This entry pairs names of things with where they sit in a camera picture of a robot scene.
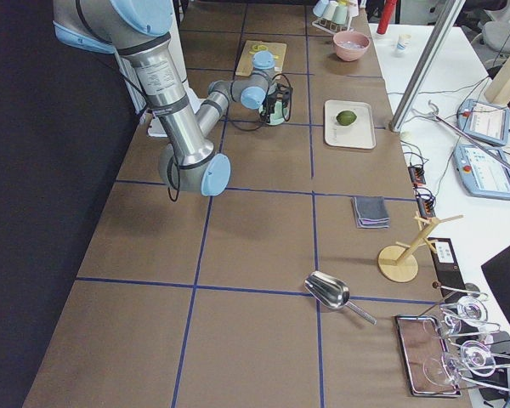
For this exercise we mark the wine glass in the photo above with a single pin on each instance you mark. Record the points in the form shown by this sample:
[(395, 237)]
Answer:
[(466, 317), (473, 359)]

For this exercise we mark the green cup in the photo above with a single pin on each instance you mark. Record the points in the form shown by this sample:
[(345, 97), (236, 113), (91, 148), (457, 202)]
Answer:
[(340, 14)]

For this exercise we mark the bamboo cutting board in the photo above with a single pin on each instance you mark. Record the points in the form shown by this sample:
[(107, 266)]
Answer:
[(276, 55)]

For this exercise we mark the cream rabbit tray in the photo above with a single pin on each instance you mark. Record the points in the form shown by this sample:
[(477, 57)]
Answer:
[(359, 135)]

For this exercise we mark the teach pendant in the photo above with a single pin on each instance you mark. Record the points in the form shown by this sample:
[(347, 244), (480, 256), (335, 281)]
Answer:
[(484, 121), (481, 175)]

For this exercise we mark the red bottle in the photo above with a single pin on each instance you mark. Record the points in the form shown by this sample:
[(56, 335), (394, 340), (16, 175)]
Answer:
[(387, 13)]

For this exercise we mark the grey folded cloth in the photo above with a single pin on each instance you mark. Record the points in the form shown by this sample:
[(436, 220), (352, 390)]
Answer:
[(370, 212)]

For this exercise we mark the green avocado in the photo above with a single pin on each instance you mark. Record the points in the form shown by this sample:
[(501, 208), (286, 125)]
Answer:
[(346, 118)]

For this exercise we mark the upper teach pendant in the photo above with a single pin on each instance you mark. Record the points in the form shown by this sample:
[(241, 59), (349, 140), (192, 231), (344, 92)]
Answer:
[(484, 121)]

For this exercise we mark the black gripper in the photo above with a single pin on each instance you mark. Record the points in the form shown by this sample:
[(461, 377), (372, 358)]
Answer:
[(273, 103)]

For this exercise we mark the metal scoop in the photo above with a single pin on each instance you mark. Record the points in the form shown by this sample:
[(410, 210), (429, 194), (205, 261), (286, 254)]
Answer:
[(334, 294)]

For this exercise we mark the black box with label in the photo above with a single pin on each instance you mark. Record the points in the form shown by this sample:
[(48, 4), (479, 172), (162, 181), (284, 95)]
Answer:
[(445, 263)]

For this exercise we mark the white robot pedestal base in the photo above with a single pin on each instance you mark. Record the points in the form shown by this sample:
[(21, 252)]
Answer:
[(155, 129)]

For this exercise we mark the wooden mug tree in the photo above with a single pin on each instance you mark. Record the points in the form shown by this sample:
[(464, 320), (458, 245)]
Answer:
[(397, 262)]

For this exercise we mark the white cup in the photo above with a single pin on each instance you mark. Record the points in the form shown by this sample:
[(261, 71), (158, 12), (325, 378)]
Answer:
[(330, 10)]

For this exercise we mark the lower teach pendant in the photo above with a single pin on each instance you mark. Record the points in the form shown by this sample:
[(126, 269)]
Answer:
[(481, 175)]

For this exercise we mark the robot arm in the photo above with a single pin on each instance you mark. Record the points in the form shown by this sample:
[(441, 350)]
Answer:
[(140, 32)]

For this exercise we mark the white wire cup rack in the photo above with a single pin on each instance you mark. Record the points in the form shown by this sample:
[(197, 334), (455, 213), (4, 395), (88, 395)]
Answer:
[(329, 26)]

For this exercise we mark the pink bowl with ice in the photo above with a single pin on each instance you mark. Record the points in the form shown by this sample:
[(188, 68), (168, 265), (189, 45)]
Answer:
[(350, 45)]

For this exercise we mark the metal tray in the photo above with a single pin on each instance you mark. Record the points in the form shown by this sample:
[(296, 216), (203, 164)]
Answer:
[(420, 343)]

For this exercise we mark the light green bowl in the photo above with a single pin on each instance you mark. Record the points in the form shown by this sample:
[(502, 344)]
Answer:
[(276, 117)]

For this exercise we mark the aluminium frame post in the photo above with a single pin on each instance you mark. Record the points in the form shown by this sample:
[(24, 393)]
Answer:
[(434, 44)]

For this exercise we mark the wine glass far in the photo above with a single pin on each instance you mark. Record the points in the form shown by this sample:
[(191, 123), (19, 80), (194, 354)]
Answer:
[(466, 317)]

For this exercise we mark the wine glass near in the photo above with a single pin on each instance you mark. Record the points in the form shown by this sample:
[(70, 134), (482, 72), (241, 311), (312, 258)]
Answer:
[(473, 359)]

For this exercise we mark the light blue cup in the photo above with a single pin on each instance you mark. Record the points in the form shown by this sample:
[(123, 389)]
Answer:
[(320, 7)]

